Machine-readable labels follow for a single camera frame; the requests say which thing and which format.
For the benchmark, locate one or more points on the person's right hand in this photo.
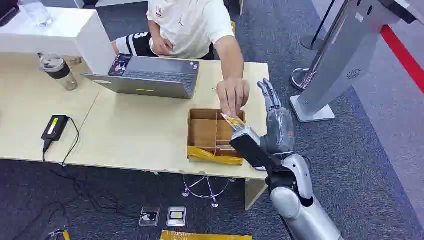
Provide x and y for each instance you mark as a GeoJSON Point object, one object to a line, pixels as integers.
{"type": "Point", "coordinates": [161, 46]}

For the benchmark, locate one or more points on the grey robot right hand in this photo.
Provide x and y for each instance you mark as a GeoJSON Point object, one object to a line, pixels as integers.
{"type": "Point", "coordinates": [280, 130]}

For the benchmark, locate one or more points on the person's left hand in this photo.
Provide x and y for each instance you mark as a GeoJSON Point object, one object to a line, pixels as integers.
{"type": "Point", "coordinates": [233, 92]}

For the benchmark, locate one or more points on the yellow printed card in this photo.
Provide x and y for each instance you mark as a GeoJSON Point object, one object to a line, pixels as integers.
{"type": "Point", "coordinates": [233, 121]}

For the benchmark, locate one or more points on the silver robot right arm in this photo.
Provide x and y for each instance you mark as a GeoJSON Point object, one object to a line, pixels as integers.
{"type": "Point", "coordinates": [299, 205]}

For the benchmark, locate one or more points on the grey laptop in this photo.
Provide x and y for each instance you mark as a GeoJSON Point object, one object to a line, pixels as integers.
{"type": "Point", "coordinates": [155, 78]}

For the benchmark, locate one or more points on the person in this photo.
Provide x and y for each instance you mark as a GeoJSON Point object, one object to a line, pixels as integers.
{"type": "Point", "coordinates": [190, 26]}

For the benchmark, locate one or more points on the wooden card box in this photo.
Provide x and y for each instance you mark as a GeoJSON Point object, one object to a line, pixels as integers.
{"type": "Point", "coordinates": [205, 136]}

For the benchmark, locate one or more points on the cards stack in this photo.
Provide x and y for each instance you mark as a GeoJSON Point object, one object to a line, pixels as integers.
{"type": "Point", "coordinates": [225, 147]}

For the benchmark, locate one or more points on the pale desk leg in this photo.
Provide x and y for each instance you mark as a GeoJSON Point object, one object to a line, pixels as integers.
{"type": "Point", "coordinates": [254, 193]}

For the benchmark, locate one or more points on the white box stand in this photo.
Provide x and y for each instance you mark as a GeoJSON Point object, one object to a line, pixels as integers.
{"type": "Point", "coordinates": [66, 31]}

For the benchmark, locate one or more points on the grey kiosk stand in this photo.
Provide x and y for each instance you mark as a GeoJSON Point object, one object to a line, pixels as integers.
{"type": "Point", "coordinates": [341, 56]}

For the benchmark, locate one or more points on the clear bottle with grey lid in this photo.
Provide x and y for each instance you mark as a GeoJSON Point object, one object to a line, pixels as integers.
{"type": "Point", "coordinates": [59, 71]}

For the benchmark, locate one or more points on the yellow sheet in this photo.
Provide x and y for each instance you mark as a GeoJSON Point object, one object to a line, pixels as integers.
{"type": "Point", "coordinates": [205, 236]}

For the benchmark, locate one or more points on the clear glass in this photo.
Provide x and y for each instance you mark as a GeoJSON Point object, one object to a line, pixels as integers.
{"type": "Point", "coordinates": [37, 12]}

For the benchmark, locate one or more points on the black power adapter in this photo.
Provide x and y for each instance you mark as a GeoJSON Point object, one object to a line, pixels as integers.
{"type": "Point", "coordinates": [55, 128]}

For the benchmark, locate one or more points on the silver floor socket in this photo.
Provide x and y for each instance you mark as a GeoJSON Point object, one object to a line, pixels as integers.
{"type": "Point", "coordinates": [176, 216]}
{"type": "Point", "coordinates": [149, 216]}

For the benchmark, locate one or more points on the red floor tape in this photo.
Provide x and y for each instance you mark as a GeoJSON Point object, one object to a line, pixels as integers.
{"type": "Point", "coordinates": [402, 56]}

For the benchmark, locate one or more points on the dark object on stand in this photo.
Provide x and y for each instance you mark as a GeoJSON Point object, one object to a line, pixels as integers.
{"type": "Point", "coordinates": [7, 11]}

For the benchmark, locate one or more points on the chrome stanchion post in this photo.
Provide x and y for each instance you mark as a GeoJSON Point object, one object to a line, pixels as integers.
{"type": "Point", "coordinates": [306, 74]}

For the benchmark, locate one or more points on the black stanchion post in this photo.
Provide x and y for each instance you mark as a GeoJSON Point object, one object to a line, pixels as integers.
{"type": "Point", "coordinates": [314, 41]}

